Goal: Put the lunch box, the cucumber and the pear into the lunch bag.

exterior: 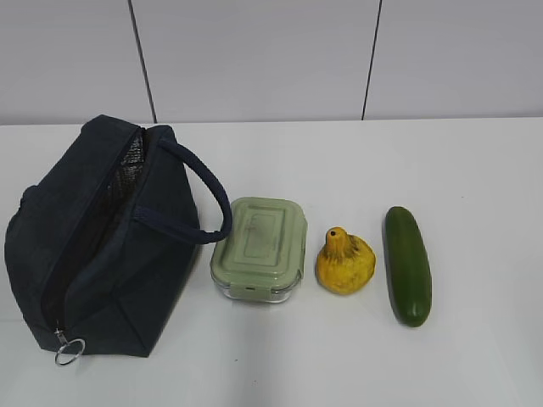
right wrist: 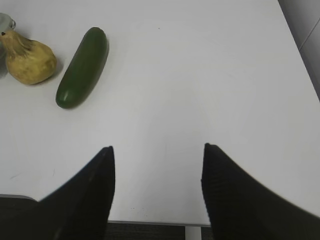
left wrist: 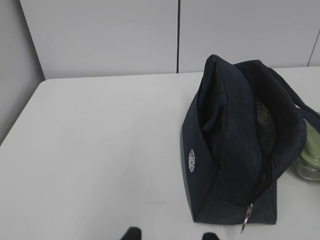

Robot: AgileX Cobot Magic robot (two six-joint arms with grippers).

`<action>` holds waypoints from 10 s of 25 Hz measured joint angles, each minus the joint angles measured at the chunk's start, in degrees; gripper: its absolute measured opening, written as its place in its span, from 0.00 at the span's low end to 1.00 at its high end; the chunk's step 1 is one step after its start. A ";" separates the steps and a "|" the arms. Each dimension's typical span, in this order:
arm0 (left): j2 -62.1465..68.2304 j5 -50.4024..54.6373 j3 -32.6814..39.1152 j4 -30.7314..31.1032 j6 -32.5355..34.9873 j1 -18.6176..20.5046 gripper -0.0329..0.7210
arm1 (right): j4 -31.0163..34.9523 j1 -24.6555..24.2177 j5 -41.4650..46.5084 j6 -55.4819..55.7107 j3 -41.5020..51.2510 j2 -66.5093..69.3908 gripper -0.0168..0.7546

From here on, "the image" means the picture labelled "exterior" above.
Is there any silver zipper pull ring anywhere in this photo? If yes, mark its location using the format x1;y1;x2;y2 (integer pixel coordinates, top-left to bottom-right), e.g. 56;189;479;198
52;329;86;366

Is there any green lid glass food container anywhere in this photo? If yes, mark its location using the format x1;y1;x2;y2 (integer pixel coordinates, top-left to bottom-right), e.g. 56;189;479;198
210;197;308;304

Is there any yellow toy squash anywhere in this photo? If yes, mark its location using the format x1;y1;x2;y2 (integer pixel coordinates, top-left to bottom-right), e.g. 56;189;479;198
316;226;377;296

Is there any green cucumber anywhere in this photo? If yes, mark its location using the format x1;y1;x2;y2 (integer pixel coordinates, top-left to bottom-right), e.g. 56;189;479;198
383;206;433;328

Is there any dark blue lunch bag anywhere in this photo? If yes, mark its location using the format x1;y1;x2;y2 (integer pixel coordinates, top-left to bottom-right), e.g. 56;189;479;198
4;115;232;366

